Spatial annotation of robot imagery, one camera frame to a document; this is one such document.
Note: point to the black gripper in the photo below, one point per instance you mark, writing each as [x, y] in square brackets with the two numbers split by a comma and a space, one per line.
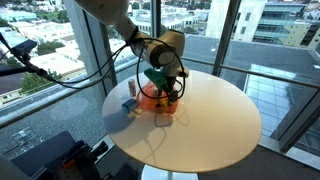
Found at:
[171, 86]

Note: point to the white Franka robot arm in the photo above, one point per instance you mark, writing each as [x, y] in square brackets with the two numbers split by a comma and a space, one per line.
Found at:
[110, 10]

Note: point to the orange plastic bag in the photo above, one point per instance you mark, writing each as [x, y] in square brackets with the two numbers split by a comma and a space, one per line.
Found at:
[146, 100]

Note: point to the small white bottle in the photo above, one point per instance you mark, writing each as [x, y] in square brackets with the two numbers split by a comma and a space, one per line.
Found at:
[132, 87]

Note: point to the small white block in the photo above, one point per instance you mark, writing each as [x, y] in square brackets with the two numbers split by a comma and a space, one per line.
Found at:
[135, 112]

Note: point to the small blue object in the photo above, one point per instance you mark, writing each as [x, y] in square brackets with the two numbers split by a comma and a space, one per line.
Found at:
[129, 106]

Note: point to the vertical dark window mullion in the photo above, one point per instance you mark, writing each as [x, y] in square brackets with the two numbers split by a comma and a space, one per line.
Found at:
[156, 20]

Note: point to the slanted dark window mullion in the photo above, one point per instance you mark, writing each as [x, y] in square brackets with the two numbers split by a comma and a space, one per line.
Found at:
[225, 36]

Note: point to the wide grey window pillar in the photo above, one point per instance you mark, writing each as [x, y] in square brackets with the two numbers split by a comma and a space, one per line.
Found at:
[90, 50]

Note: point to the grey window handrail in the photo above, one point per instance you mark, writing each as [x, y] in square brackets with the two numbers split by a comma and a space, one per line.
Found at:
[260, 74]

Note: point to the white office building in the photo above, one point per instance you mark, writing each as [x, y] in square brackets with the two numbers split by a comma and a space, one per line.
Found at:
[230, 20]

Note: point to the black device with orange part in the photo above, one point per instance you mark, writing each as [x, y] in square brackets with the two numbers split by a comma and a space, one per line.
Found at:
[78, 163]

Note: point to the glass fronted building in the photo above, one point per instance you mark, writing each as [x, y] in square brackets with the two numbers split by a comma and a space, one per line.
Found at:
[283, 23]

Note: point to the dark flat panel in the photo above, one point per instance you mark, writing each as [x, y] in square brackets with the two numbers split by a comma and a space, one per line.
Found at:
[40, 155]

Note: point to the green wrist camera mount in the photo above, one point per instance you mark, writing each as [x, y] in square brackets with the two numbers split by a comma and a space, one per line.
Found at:
[155, 78]

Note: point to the dark window corner frame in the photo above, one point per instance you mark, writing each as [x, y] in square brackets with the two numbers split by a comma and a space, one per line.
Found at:
[300, 123]

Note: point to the black camera stand rod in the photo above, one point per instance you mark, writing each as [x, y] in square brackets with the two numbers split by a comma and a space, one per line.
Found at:
[20, 70]

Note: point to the black camera on stand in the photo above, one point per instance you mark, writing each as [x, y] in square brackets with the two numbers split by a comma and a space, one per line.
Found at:
[23, 47]

